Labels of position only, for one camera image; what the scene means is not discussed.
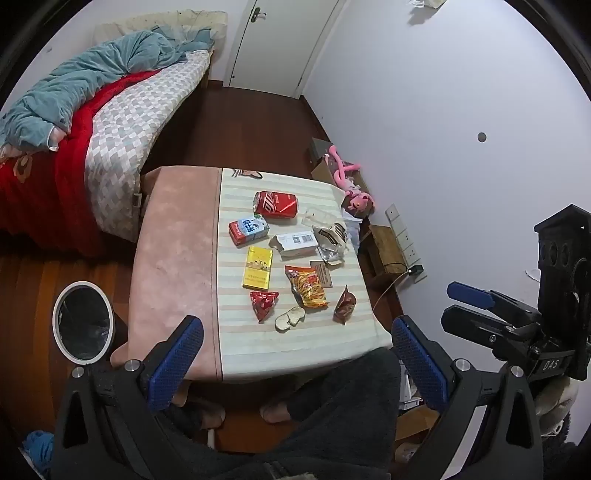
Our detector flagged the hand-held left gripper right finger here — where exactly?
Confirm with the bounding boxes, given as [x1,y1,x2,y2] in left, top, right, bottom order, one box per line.
[392,315,544,480]

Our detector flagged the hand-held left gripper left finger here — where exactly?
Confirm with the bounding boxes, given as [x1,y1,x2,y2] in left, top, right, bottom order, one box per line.
[52,315,205,480]

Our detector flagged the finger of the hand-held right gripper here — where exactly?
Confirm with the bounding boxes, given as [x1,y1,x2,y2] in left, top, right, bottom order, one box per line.
[446,281,542,325]
[440,305,513,361]

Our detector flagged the white-rimmed black trash bin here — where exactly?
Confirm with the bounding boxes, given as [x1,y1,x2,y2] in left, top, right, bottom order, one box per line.
[52,281,131,365]

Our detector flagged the torn white cardboard box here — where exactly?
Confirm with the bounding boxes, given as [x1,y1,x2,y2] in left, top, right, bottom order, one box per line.
[269,229,320,258]

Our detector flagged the crushed red soda can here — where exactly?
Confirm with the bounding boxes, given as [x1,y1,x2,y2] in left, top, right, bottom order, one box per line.
[253,191,299,224]

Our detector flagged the small white carton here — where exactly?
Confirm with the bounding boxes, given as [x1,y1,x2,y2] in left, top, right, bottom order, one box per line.
[399,364,422,411]

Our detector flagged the pink slipper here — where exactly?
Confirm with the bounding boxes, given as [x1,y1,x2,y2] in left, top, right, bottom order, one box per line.
[179,396,227,429]
[259,401,296,425]

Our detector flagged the white power strip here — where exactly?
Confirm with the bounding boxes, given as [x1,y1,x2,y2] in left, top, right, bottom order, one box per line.
[385,203,428,282]

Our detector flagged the wooden stool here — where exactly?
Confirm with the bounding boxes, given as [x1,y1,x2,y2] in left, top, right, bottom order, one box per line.
[358,224,410,289]

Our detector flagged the dark red snack packet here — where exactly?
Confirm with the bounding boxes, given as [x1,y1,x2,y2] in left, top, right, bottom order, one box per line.
[333,285,358,324]

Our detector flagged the person's dark fleece pants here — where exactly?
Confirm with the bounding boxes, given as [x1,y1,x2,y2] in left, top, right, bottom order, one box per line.
[157,346,403,480]

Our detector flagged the small red snack packet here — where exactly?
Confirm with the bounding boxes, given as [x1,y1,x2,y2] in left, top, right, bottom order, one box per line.
[250,291,280,323]

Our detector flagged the striped table cloth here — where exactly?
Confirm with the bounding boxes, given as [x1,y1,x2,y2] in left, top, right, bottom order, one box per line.
[217,167,394,382]

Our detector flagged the pink table cloth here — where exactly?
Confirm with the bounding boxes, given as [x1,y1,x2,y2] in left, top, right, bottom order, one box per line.
[111,166,223,382]

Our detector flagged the yellow cigarette box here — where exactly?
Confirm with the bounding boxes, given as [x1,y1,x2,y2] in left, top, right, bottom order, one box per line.
[242,246,274,290]

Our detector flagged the brown paper card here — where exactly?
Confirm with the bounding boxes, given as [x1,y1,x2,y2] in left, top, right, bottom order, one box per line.
[309,261,334,288]

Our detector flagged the orange snack bag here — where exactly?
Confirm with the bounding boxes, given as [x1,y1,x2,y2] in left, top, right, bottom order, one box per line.
[284,265,330,310]

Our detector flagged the crumpled silver foil wrapper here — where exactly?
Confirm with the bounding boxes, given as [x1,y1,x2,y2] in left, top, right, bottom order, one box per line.
[312,223,350,265]

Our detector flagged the pink plush toy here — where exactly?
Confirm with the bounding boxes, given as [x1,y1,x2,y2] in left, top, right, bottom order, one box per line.
[324,145,376,217]

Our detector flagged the blue and red milk carton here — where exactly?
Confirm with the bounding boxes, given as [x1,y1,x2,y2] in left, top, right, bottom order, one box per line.
[228,215,270,247]

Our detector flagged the clear plastic wrapper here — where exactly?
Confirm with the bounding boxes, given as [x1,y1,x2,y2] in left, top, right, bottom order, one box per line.
[302,208,343,227]

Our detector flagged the blue cloth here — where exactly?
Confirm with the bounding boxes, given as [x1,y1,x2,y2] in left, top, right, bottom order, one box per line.
[22,430,56,479]

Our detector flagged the open cardboard box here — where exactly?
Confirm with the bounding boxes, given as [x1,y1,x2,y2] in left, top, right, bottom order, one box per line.
[308,137,366,195]

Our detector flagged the red blanket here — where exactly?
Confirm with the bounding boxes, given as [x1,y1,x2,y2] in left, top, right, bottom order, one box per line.
[0,71,158,256]

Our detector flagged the grey checkered bed sheet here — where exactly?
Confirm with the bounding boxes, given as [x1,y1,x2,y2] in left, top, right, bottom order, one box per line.
[85,50,213,243]

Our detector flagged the white door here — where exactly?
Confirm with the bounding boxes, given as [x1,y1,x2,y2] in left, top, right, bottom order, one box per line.
[226,0,345,99]

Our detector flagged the cream pillow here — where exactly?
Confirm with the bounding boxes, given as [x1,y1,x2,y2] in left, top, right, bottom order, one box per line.
[95,10,228,47]

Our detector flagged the thin pale cable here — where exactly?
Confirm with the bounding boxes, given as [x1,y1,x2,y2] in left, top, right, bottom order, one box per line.
[372,271,413,315]

